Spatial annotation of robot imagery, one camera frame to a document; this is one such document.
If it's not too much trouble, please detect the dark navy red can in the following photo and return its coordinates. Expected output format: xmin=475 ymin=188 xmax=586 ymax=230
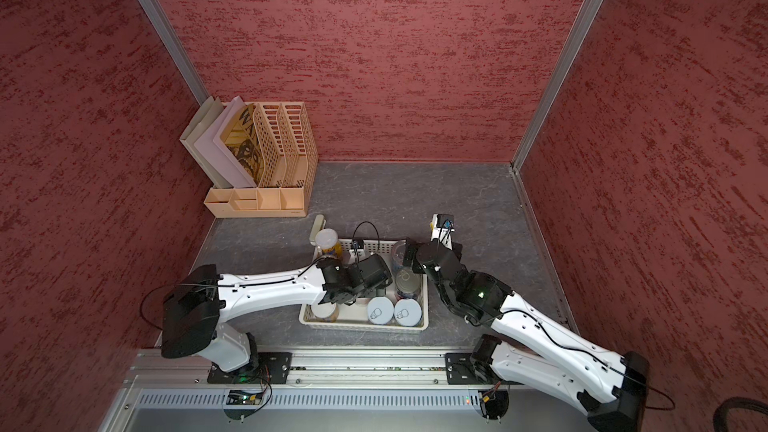
xmin=395 ymin=268 xmax=423 ymax=300

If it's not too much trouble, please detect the pink can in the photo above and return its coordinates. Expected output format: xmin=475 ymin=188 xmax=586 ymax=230
xmin=366 ymin=296 xmax=394 ymax=325

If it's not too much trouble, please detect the green label white-top can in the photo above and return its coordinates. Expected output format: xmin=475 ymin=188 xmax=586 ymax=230
xmin=394 ymin=299 xmax=423 ymax=327

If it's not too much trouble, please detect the yellow can with white lid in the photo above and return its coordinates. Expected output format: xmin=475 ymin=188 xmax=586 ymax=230
xmin=315 ymin=228 xmax=343 ymax=260

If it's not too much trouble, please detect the small yellow white-lid can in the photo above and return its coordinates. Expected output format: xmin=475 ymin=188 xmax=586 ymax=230
xmin=310 ymin=303 xmax=339 ymax=322

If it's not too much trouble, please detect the light blue corn can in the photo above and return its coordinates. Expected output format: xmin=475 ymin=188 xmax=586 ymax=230
xmin=390 ymin=240 xmax=407 ymax=274

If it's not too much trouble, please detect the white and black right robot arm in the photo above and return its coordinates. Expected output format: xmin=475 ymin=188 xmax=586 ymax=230
xmin=404 ymin=239 xmax=649 ymax=431

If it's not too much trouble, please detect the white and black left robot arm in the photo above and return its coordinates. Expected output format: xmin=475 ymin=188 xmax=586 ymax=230
xmin=160 ymin=254 xmax=392 ymax=375

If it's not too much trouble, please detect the white perforated plastic basket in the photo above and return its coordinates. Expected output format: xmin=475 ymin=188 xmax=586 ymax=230
xmin=299 ymin=239 xmax=430 ymax=334

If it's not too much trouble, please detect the peach plastic desk organizer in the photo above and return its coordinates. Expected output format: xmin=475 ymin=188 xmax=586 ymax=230
xmin=204 ymin=101 xmax=318 ymax=218

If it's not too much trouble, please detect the yellow black patterned magazine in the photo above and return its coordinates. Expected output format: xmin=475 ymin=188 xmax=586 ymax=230
xmin=219 ymin=103 xmax=265 ymax=187

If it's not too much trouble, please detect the pink file folder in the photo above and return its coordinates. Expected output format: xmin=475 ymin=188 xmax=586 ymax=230
xmin=180 ymin=96 xmax=255 ymax=189

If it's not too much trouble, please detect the beige file folder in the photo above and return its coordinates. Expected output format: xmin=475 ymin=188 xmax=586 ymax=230
xmin=179 ymin=95 xmax=234 ymax=190

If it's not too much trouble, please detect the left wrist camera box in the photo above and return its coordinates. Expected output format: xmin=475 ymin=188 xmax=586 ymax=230
xmin=349 ymin=239 xmax=365 ymax=258

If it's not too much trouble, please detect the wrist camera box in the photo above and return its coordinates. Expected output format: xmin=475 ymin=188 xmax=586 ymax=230
xmin=430 ymin=213 xmax=455 ymax=249
xmin=349 ymin=239 xmax=365 ymax=258

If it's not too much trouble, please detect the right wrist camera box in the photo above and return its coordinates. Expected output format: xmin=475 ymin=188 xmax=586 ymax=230
xmin=430 ymin=213 xmax=455 ymax=249

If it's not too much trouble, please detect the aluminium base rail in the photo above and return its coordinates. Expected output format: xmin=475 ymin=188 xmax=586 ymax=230
xmin=102 ymin=347 xmax=590 ymax=431

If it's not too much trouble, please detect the black cable at corner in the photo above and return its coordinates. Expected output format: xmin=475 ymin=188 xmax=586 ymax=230
xmin=712 ymin=396 xmax=768 ymax=432

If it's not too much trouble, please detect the right aluminium corner post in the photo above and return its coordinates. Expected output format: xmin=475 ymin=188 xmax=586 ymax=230
xmin=511 ymin=0 xmax=604 ymax=176

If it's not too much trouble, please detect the aluminium corner post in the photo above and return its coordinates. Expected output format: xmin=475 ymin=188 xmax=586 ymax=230
xmin=511 ymin=0 xmax=604 ymax=176
xmin=138 ymin=0 xmax=209 ymax=104

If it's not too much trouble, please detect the left aluminium corner post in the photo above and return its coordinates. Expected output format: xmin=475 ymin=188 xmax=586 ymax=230
xmin=138 ymin=0 xmax=209 ymax=104

